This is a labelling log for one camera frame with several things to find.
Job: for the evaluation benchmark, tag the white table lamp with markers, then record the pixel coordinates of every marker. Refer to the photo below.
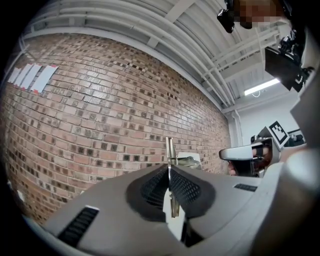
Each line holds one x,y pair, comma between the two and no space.
195,156

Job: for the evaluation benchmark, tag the person's beige shirt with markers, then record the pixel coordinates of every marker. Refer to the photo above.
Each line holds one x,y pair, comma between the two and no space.
310,117

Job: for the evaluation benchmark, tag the white drain pipe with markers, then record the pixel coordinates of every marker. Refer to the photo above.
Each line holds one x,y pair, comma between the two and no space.
237,127

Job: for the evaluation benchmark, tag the person's right hand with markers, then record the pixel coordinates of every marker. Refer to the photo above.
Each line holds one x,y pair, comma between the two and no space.
262,155

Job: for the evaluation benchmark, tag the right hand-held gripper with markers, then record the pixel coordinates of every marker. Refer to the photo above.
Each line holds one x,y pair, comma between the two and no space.
276,150

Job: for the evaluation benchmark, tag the ceiling light bar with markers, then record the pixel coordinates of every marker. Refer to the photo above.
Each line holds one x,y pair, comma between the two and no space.
261,86

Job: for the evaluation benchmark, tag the black chest-mounted device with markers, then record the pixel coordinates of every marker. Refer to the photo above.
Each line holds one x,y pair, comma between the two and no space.
280,65

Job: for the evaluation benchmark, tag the white paper sheet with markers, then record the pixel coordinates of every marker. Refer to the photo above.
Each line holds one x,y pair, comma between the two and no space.
13,75
45,78
23,75
31,77

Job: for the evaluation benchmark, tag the grey metal bracket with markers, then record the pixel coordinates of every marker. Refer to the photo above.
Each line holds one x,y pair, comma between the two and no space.
170,150

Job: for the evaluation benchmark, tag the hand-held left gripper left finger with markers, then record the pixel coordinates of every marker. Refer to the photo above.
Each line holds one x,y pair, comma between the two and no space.
110,215

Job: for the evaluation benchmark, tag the black head camera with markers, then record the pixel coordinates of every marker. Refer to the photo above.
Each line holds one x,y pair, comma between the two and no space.
226,20

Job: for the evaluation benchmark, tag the person's right forearm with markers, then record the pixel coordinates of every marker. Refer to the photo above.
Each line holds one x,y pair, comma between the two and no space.
292,153

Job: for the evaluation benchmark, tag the white wall socket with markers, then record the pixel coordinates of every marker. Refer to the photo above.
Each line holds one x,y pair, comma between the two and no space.
20,196

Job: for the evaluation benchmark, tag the person's head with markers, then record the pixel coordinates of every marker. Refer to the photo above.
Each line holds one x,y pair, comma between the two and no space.
260,12

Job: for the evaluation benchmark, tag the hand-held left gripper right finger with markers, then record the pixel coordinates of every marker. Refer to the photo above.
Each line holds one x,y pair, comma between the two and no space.
225,200

